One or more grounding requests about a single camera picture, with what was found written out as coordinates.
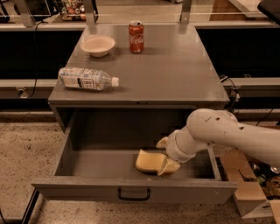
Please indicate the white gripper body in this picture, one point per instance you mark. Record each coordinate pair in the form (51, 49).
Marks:
(172, 147)

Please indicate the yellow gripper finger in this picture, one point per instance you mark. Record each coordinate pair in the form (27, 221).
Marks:
(168, 166)
(162, 143)

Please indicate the yellow sponge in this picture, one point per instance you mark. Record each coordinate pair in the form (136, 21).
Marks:
(149, 162)

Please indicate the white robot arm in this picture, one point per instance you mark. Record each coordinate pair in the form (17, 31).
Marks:
(206, 127)

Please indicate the open grey top drawer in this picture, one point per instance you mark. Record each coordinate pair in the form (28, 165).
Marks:
(99, 156)

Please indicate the grey metal cabinet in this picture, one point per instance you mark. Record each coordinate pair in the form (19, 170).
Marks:
(157, 86)

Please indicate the brown cardboard box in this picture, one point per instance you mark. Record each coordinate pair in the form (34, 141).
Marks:
(257, 193)

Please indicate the clear plastic water bottle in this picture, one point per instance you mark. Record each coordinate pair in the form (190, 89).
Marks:
(83, 78)

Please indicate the white paper bowl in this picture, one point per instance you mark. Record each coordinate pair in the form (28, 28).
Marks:
(97, 45)

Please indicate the red Coca-Cola can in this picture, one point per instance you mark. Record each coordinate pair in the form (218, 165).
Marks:
(136, 36)

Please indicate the basket of colourful items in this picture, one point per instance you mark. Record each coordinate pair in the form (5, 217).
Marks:
(73, 10)

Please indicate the black drawer handle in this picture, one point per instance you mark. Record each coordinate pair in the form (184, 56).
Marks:
(135, 196)

